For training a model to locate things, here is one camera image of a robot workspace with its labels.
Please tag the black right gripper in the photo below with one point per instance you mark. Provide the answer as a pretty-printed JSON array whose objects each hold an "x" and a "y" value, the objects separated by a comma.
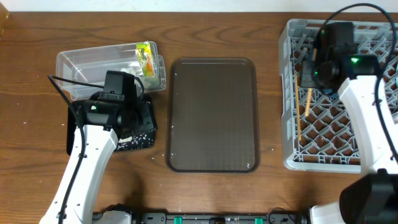
[{"x": 306, "y": 80}]

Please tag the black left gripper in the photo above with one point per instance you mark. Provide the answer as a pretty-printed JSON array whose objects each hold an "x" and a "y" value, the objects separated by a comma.
[{"x": 150, "y": 124}]

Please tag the white rice pile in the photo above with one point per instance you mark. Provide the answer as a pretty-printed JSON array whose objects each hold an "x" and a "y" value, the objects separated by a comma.
[{"x": 140, "y": 141}]

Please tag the white tissue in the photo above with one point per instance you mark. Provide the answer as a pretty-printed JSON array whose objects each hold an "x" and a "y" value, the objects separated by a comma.
[{"x": 136, "y": 71}]

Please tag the yellow snack wrapper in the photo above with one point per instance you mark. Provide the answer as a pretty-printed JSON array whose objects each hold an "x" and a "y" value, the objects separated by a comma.
[{"x": 145, "y": 58}]

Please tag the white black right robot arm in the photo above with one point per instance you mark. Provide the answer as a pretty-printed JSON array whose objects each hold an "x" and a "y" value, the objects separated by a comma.
[{"x": 357, "y": 81}]

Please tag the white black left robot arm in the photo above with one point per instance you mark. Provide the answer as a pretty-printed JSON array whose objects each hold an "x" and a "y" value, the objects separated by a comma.
[{"x": 102, "y": 127}]

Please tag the grey dishwasher rack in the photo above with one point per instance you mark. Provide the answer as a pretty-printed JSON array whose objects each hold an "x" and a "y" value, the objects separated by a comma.
[{"x": 327, "y": 143}]

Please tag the clear plastic waste bin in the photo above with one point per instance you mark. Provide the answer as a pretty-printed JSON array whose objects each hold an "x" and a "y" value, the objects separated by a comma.
[{"x": 83, "y": 71}]

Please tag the black rectangular tray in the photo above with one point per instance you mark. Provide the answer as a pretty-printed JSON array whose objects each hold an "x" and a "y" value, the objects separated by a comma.
[{"x": 71, "y": 126}]

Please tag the brown serving tray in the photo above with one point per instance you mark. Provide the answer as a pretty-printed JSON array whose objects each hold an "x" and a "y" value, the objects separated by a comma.
[{"x": 213, "y": 116}]

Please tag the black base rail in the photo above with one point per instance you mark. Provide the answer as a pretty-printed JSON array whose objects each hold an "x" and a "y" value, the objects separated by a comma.
[{"x": 199, "y": 218}]

